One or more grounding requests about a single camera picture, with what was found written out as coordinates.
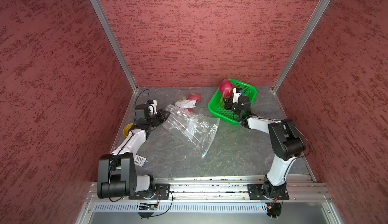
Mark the clear zip-top bag front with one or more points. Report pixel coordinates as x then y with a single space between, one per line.
195 130

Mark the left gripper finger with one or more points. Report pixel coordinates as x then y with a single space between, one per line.
164 113
161 119

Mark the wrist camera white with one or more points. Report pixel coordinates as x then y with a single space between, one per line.
152 104
237 92

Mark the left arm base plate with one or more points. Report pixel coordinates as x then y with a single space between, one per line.
159 192

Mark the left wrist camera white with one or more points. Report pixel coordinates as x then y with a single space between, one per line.
152 104

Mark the corner aluminium profile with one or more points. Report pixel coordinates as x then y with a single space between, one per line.
306 33
98 8

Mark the clear zip-top bag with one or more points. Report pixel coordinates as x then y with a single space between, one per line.
195 130
184 92

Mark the bag dragon fruit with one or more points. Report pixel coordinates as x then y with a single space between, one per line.
193 96

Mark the right corner aluminium profile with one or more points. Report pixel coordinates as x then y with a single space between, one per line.
306 33

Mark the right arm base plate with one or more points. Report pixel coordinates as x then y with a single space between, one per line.
257 192

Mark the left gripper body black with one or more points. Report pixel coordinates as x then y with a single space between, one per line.
155 119

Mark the left corner aluminium profile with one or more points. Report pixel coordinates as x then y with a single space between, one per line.
98 8

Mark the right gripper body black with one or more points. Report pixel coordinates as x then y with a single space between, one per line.
235 108

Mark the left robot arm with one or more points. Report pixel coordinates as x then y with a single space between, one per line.
117 175

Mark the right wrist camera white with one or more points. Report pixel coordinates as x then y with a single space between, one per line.
237 92

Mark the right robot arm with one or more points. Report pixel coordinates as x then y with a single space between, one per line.
286 143

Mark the yellow cup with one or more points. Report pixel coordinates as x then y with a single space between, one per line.
127 129

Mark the green plastic basket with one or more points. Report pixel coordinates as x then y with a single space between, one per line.
230 99

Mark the white paper card rear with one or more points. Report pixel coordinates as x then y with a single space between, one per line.
185 104

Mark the aluminium rail frame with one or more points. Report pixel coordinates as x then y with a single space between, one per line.
224 194

